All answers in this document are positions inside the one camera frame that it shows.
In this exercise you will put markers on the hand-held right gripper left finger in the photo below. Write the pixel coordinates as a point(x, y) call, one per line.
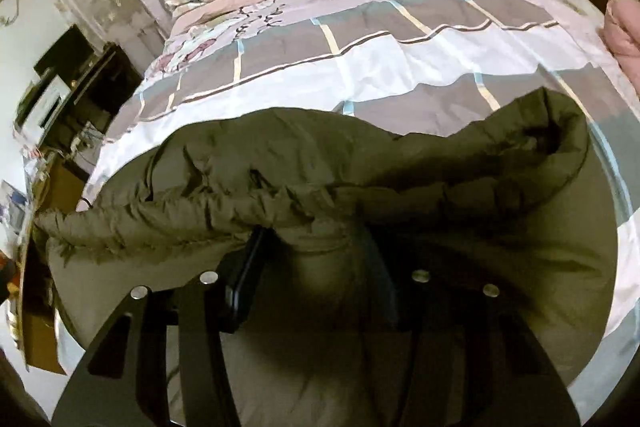
point(245, 277)

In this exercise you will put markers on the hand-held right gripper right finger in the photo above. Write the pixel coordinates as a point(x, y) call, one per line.
point(395, 302)

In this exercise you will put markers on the olive hooded puffer jacket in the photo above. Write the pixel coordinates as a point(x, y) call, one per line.
point(350, 167)

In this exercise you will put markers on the black computer desk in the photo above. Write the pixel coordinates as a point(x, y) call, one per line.
point(110, 77)

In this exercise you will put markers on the bed with striped pink quilt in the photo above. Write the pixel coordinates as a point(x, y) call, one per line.
point(400, 52)

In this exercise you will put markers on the white printer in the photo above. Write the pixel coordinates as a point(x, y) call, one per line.
point(45, 102)

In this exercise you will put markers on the black computer monitor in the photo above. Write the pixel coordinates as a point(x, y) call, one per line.
point(65, 52)

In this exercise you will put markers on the pink folded quilt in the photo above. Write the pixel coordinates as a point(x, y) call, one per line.
point(625, 37)

